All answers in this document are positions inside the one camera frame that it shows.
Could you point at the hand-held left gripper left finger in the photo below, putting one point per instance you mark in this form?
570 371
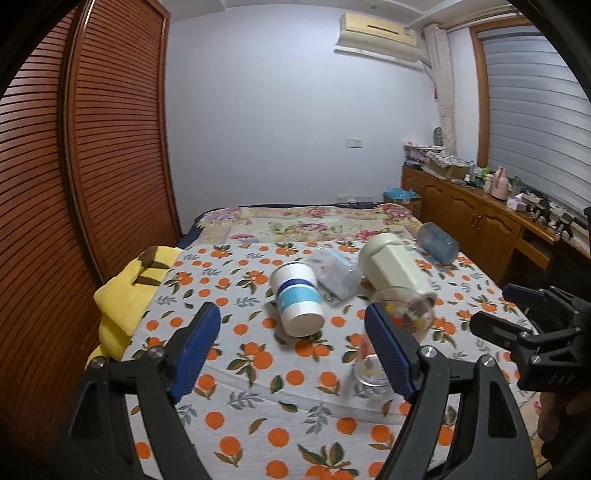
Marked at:
196 350

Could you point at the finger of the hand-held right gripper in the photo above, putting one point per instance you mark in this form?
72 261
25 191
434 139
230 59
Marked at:
496 330
521 294

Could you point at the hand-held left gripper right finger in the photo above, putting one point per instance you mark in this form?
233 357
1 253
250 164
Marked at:
390 350

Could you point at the white blue-striped paper cup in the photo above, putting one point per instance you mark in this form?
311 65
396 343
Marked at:
298 297

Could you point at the clear printed glass cup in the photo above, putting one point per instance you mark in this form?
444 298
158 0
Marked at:
413 316
367 369

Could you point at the clear plastic cup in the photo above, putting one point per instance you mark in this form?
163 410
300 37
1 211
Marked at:
334 272

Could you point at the blue translucent cup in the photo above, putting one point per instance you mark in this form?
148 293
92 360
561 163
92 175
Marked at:
438 242

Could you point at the person's right hand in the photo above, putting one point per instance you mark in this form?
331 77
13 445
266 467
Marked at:
550 415

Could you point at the yellow plush toy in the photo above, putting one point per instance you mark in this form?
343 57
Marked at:
124 295

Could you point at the orange fruit print blanket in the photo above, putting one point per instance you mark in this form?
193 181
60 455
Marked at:
277 392

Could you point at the wooden cabinet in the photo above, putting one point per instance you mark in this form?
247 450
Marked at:
466 217

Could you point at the pink jug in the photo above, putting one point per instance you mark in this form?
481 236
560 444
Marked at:
500 184

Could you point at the cardboard box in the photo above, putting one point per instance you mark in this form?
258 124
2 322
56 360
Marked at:
445 168

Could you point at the power strip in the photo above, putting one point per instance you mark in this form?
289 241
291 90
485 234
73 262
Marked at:
354 201

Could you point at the blue plastic bag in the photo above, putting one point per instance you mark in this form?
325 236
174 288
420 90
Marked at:
400 196

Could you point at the floral quilt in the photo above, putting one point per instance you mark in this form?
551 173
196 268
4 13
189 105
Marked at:
295 224

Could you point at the stack of printed boxes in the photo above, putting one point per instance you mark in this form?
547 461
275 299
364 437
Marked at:
418 154

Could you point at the grey window blind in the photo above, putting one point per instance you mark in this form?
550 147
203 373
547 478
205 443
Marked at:
540 115

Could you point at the wooden louvred wardrobe door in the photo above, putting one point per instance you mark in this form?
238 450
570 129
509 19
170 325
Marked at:
120 138
32 230

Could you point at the wrapped air conditioner pipe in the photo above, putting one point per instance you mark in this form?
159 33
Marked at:
443 92

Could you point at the white wall switch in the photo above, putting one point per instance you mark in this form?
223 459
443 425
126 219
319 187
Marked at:
354 142

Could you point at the wall air conditioner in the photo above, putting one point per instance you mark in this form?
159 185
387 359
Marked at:
378 34

